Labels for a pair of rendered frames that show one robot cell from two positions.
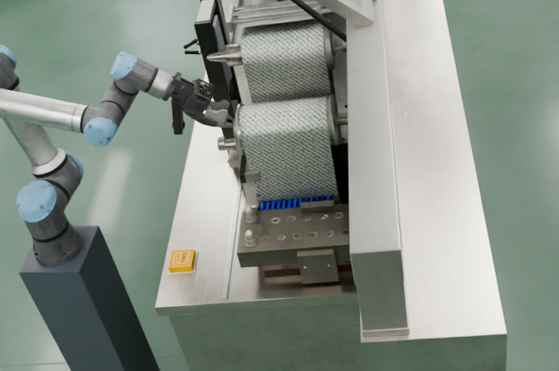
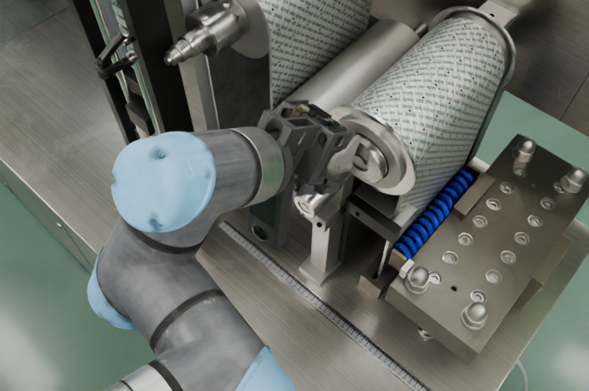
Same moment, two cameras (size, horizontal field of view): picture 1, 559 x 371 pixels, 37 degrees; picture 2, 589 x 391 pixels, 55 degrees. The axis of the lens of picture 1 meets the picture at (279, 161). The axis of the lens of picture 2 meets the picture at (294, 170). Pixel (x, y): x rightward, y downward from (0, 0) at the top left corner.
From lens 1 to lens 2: 195 cm
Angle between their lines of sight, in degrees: 42
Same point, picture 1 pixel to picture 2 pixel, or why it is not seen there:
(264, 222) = (442, 273)
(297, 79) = (337, 19)
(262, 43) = not seen: outside the picture
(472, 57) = not seen: outside the picture
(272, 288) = (492, 349)
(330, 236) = (542, 223)
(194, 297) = not seen: outside the picture
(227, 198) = (256, 276)
